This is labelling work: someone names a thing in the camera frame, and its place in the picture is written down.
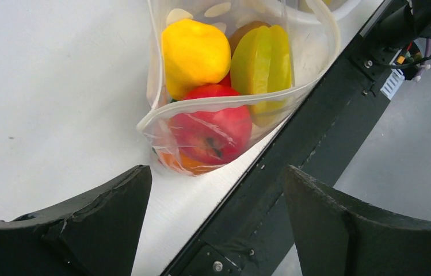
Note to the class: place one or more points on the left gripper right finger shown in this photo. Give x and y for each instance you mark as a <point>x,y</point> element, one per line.
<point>337,234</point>

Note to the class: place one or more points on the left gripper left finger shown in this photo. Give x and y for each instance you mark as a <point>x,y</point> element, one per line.
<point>94,233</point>

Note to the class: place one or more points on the orange fruit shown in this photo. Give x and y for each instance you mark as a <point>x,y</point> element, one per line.
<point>184,165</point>

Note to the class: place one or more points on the red apple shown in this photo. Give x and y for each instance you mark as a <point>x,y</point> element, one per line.
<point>213,138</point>

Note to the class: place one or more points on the red tomato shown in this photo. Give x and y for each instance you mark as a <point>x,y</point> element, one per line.
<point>226,81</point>

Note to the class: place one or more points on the clear zip top bag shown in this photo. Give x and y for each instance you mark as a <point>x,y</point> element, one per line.
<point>313,49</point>

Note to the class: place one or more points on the yellow pear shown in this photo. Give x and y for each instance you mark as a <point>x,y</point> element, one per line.
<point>194,54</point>

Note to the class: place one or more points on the white plastic basket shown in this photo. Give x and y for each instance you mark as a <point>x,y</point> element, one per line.
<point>337,7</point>

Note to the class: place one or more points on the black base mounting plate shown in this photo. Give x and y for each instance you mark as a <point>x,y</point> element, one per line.
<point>250,231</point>

